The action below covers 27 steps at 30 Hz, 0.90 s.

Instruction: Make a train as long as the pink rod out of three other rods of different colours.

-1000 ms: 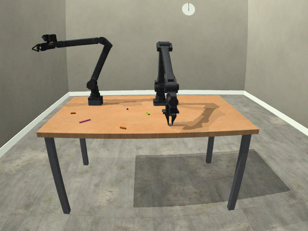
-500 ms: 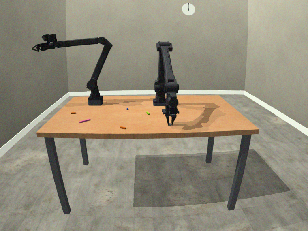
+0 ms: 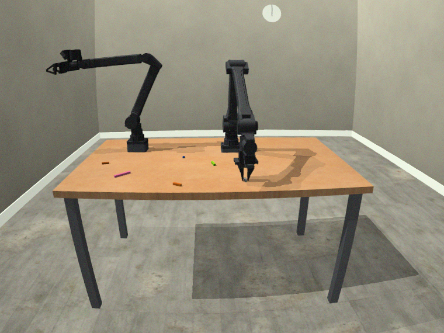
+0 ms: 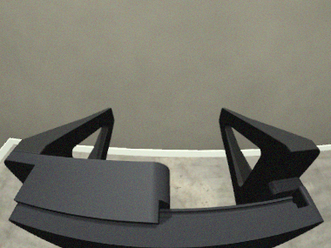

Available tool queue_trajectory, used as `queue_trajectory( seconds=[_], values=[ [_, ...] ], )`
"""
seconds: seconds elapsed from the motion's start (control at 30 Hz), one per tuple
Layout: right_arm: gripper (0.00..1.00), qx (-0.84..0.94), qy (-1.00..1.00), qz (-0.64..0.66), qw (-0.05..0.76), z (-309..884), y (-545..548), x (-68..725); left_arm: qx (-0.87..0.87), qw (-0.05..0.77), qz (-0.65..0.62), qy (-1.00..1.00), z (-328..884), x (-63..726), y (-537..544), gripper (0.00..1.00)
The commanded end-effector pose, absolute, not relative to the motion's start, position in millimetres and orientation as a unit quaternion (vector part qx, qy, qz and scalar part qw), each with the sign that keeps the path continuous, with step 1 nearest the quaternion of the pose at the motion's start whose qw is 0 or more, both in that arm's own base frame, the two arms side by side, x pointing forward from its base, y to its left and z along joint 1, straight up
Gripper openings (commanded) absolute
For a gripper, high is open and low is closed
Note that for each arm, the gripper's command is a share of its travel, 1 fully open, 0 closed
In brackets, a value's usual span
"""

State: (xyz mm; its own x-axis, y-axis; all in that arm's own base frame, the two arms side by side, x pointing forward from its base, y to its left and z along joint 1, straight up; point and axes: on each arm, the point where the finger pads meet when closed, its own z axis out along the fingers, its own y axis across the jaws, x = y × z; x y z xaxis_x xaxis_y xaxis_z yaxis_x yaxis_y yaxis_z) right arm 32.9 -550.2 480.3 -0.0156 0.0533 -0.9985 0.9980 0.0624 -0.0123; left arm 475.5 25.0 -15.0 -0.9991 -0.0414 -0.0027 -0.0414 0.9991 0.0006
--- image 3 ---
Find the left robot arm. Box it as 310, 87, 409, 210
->
221, 60, 258, 169

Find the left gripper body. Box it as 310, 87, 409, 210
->
234, 158, 258, 168

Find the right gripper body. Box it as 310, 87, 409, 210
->
54, 62, 71, 74

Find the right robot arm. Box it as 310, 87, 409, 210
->
60, 49, 162, 144

